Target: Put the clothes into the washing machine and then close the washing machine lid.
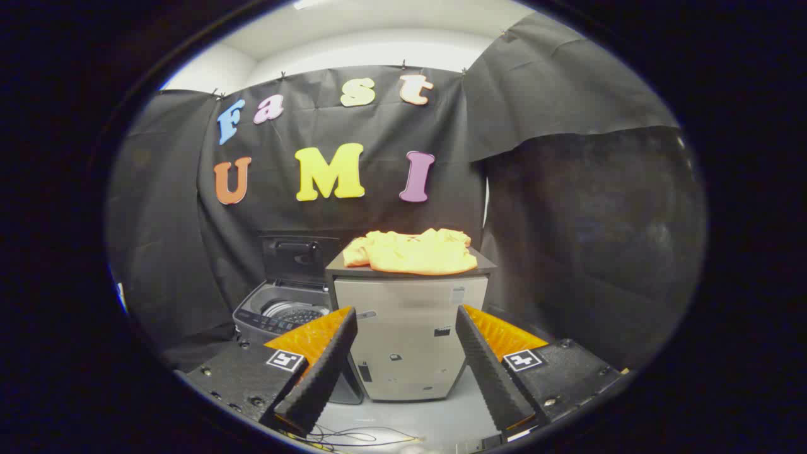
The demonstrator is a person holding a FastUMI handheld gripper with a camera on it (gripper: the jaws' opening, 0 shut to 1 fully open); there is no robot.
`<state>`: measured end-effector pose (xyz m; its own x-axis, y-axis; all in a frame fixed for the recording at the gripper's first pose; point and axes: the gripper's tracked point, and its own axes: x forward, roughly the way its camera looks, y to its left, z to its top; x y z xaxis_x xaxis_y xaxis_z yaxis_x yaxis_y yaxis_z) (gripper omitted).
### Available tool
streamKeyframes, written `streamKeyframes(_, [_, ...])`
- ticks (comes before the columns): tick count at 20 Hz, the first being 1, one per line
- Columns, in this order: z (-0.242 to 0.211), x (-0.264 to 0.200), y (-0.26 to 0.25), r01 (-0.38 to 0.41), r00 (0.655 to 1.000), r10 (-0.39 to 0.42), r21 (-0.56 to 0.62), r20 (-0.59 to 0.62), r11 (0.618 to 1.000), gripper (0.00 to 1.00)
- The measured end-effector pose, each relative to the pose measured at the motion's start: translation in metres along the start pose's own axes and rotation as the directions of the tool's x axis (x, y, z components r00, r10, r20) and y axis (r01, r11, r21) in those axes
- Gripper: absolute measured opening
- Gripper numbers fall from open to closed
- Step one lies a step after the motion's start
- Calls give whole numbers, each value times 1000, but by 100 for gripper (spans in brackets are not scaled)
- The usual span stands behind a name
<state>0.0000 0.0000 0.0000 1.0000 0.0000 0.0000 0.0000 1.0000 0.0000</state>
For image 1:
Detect black backdrop cloth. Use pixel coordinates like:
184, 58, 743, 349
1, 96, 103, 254
106, 11, 708, 373

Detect grey washing machine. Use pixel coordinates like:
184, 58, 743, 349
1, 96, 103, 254
233, 282, 364, 405

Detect orange shirt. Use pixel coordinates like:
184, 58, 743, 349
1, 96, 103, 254
342, 228, 478, 276

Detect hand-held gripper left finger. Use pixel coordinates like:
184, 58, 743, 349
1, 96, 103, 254
175, 306, 359, 438

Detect tangled floor cables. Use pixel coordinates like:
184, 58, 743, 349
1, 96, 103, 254
277, 424, 424, 450

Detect grey cabinet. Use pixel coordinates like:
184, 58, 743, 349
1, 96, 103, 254
325, 247, 497, 402

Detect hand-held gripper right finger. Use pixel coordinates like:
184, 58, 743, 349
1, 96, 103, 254
455, 305, 631, 442

